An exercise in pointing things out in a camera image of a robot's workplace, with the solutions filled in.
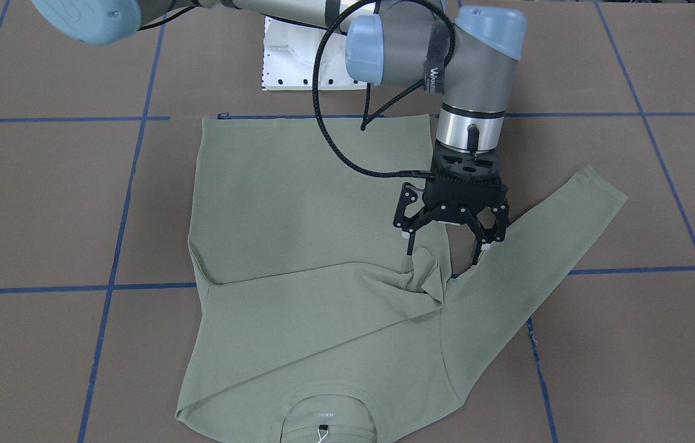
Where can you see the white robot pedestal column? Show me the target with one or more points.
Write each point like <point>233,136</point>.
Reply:
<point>289,54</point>

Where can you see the olive green long-sleeve shirt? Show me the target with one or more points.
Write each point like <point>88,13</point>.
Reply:
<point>316,325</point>

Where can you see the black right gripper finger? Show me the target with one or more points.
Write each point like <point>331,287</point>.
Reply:
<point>409,225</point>
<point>485,236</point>

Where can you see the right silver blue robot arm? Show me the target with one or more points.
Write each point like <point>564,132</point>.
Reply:
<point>470,61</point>

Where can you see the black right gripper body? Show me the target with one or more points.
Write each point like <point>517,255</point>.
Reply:
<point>461,213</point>

